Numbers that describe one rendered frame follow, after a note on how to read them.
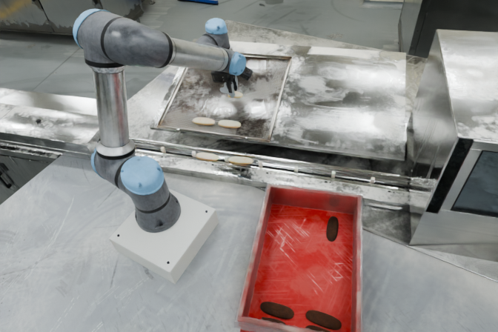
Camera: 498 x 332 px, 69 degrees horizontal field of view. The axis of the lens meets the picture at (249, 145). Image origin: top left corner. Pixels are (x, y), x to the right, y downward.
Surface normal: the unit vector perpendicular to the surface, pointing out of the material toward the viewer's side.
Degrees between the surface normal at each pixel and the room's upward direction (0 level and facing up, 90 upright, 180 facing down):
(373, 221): 0
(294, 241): 0
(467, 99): 0
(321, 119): 10
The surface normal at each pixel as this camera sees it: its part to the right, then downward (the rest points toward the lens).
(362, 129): -0.11, -0.58
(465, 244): -0.25, 0.69
